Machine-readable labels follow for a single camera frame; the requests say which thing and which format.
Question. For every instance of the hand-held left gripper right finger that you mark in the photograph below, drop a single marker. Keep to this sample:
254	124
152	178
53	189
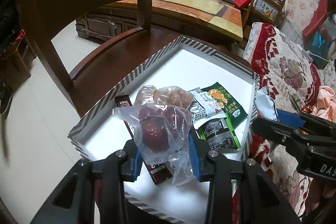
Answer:
195	158

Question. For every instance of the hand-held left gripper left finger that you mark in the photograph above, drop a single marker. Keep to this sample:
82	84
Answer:
136	161

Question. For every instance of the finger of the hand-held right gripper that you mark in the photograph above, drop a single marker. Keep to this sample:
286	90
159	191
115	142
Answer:
275	132
287	116

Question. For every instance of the silver white sachet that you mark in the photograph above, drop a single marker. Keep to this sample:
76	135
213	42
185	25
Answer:
265	106

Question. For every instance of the dark green snack packet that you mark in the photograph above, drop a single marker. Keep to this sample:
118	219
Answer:
231	106
218	134

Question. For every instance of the clear bag of red dates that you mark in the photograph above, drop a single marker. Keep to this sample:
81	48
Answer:
155	132

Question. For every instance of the white sachet with red mark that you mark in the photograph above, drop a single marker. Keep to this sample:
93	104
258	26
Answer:
202	108

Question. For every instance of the brown chocolate bar packet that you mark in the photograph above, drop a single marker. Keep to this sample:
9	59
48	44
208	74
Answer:
123	103

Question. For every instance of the clear bag of brown snacks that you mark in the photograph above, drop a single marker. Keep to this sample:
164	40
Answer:
173	95

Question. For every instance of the striped cardboard box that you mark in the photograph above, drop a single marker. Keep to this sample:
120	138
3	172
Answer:
204	66

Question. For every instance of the peach satin quilt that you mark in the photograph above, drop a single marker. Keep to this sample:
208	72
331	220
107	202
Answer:
326	98

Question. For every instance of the floral fleece blanket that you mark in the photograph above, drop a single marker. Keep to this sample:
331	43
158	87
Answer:
286	66

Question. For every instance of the dark wooden chair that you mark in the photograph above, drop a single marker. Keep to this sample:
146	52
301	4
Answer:
105	61

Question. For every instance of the light wooden armchair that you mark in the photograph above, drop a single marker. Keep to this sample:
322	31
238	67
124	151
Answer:
265	5

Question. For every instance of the black remote control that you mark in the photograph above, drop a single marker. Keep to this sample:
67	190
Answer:
227	0

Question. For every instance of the wooden television cabinet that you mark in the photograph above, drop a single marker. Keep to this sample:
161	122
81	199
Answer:
183	6

